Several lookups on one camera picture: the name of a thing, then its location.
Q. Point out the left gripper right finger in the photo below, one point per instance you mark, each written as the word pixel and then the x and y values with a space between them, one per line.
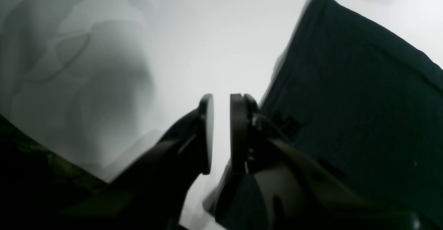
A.
pixel 297 193

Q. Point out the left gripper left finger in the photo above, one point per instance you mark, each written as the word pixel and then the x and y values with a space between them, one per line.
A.
pixel 150 193

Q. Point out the black T-shirt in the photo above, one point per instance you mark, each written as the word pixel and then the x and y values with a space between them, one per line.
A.
pixel 363 104

